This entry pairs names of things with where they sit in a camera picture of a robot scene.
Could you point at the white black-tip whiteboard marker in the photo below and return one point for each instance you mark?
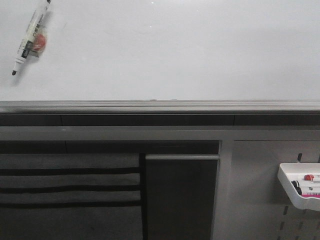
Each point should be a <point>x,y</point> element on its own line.
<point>30,35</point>

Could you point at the dark grey hanging panel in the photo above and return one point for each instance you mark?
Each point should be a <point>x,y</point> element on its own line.
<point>180,197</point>

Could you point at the grey perforated pegboard panel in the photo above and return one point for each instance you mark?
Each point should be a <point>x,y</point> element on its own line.
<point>250,202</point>

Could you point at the white plastic marker tray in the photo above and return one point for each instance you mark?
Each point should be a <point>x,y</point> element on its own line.
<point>289,172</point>

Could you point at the grey fabric organiser with stripes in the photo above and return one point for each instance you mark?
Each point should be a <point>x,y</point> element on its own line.
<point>72,197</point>

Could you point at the black-capped marker in tray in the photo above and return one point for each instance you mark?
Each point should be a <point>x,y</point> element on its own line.
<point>306,186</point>

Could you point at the red-capped marker in tray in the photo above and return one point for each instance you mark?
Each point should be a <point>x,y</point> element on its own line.
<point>312,177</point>

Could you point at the pink-labelled marker in tray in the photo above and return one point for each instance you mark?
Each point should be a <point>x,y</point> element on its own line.
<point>311,195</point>

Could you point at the grey metal stand frame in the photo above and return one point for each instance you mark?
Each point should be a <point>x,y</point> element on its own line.
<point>119,144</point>

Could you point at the white whiteboard with aluminium frame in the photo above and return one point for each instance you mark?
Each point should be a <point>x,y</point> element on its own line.
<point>164,56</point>

